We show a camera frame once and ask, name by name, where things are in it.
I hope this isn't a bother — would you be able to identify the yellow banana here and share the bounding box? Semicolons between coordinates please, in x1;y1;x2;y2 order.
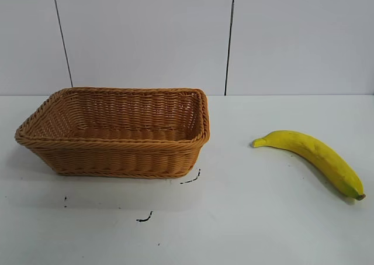
252;130;367;201

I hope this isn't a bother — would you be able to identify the brown woven wicker basket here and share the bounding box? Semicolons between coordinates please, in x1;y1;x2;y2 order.
15;86;211;180

